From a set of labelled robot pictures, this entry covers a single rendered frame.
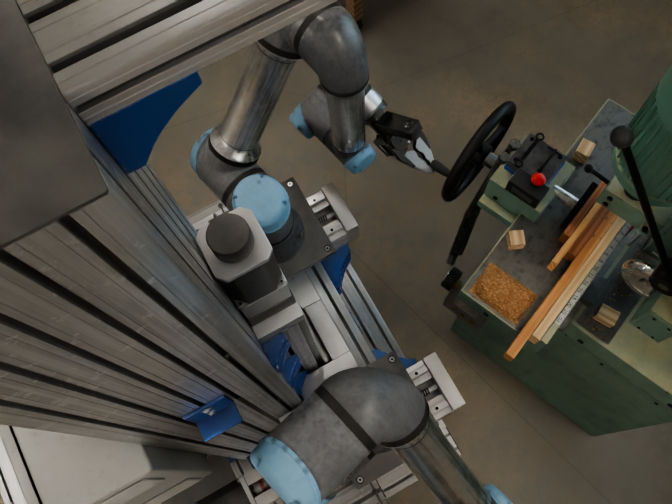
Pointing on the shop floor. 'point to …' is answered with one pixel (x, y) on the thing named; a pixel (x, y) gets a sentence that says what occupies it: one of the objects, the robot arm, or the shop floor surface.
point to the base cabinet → (571, 381)
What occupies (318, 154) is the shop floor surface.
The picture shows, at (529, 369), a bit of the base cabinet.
